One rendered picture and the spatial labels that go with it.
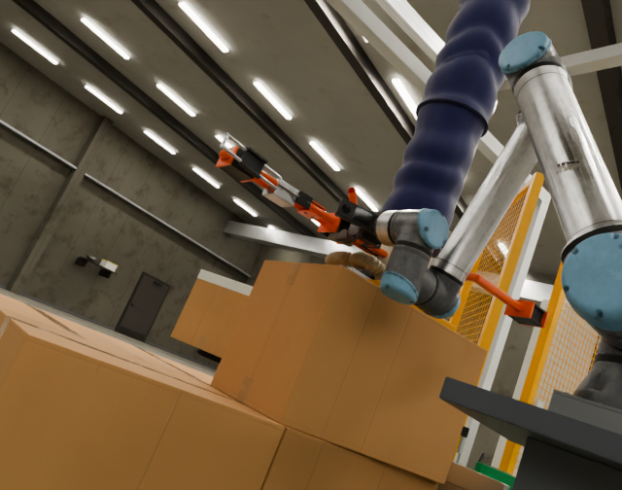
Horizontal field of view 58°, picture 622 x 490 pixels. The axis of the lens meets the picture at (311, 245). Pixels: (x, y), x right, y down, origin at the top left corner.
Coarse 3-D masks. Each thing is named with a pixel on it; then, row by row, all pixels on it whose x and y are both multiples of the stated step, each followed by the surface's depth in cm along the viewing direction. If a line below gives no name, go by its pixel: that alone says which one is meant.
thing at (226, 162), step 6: (234, 150) 136; (240, 150) 137; (240, 156) 137; (222, 162) 139; (228, 162) 135; (234, 162) 136; (222, 168) 141; (228, 168) 139; (234, 168) 137; (240, 168) 137; (234, 174) 141; (240, 174) 140; (246, 174) 138; (240, 180) 144; (246, 180) 142; (252, 180) 140
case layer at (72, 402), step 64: (0, 320) 116; (64, 320) 184; (0, 384) 95; (64, 384) 100; (128, 384) 107; (192, 384) 138; (0, 448) 94; (64, 448) 100; (128, 448) 107; (192, 448) 115; (256, 448) 124; (320, 448) 135
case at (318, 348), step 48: (288, 288) 153; (336, 288) 137; (240, 336) 161; (288, 336) 143; (336, 336) 138; (384, 336) 146; (432, 336) 156; (240, 384) 150; (288, 384) 133; (336, 384) 138; (384, 384) 146; (432, 384) 156; (336, 432) 138; (384, 432) 146; (432, 432) 156
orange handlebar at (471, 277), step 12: (228, 156) 136; (276, 180) 143; (312, 204) 150; (312, 216) 153; (324, 216) 152; (360, 240) 159; (384, 252) 164; (468, 276) 153; (480, 276) 152; (492, 288) 155; (504, 300) 159
